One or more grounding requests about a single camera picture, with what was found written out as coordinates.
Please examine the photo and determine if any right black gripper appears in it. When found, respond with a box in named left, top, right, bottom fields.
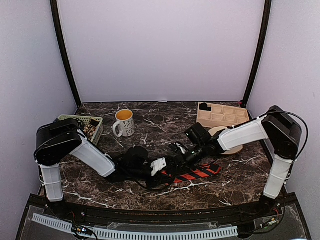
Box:
left=167, top=143, right=207, bottom=176

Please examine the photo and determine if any red navy striped tie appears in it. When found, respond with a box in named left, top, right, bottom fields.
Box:
left=158, top=162, right=222, bottom=184

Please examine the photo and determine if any white patterned mug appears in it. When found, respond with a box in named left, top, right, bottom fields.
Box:
left=112, top=109, right=135, bottom=138

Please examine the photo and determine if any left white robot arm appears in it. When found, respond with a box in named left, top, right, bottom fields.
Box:
left=33, top=118, right=174, bottom=218

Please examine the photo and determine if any bird pattern ceramic plate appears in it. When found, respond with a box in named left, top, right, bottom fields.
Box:
left=207, top=126, right=244, bottom=156

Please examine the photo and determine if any wooden compartment organizer box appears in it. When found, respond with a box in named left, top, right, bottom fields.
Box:
left=196, top=102, right=250, bottom=128

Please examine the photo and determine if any black rolled tie in box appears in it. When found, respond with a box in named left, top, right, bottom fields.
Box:
left=199, top=102, right=212, bottom=112

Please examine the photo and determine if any brown patterned tie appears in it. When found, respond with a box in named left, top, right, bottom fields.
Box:
left=83, top=118, right=100, bottom=137

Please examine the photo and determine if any green plastic basket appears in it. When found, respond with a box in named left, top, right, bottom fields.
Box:
left=57, top=114, right=104, bottom=146

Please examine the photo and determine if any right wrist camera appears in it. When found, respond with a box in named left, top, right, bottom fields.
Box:
left=174, top=142, right=188, bottom=155

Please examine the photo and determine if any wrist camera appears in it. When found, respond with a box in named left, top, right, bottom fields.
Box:
left=174, top=142, right=188, bottom=155
left=150, top=157, right=167, bottom=177

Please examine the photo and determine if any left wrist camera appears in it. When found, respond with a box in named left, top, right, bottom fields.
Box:
left=150, top=157, right=167, bottom=177

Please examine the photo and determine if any white slotted cable duct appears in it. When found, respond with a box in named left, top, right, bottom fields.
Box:
left=31, top=213, right=239, bottom=240

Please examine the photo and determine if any black front rail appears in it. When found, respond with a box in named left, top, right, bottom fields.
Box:
left=22, top=193, right=298, bottom=227

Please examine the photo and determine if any right black frame post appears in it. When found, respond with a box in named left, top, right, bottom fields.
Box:
left=240, top=0, right=272, bottom=108

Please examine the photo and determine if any black frame post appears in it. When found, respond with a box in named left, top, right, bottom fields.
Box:
left=49, top=0, right=82, bottom=108
left=240, top=0, right=272, bottom=108

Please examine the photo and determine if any left black frame post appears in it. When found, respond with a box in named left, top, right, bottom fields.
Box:
left=49, top=0, right=82, bottom=108

